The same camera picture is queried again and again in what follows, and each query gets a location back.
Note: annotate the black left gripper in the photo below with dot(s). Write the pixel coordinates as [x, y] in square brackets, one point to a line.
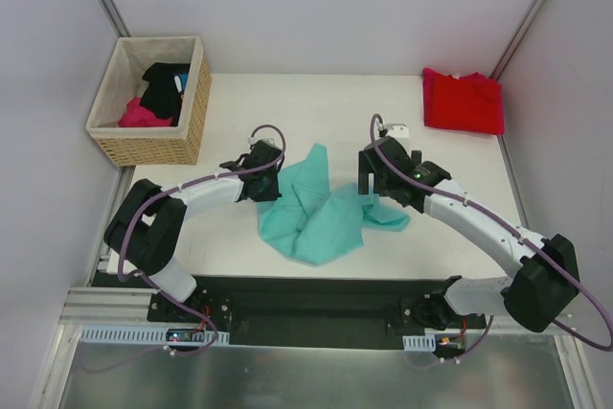
[268, 187]

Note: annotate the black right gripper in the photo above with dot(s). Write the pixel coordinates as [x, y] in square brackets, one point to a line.
[372, 170]

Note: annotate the teal t shirt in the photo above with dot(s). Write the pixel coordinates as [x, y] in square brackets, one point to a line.
[313, 224]

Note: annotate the red t shirt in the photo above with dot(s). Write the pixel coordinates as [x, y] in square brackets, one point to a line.
[471, 103]

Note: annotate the woven wicker basket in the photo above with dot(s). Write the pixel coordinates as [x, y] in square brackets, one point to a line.
[122, 81]

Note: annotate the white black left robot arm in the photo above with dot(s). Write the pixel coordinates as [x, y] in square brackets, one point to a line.
[147, 225]

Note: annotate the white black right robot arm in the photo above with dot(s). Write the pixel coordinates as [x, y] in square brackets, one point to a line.
[530, 291]

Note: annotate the black t shirt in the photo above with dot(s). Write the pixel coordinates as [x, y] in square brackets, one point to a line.
[164, 94]

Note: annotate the magenta t shirt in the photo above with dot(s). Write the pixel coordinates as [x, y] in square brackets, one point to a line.
[138, 116]

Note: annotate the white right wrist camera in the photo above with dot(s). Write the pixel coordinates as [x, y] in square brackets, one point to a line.
[397, 131]

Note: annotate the right white cable duct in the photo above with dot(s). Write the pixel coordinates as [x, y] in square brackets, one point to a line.
[419, 343]

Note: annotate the white cable duct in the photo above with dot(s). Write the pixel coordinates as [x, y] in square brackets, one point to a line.
[419, 343]
[154, 336]

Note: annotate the aluminium rail left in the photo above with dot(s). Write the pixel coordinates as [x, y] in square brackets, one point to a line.
[84, 305]

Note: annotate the left white cable duct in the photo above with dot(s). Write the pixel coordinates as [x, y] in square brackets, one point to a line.
[154, 336]

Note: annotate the right aluminium frame post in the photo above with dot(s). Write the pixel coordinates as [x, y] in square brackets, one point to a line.
[524, 27]

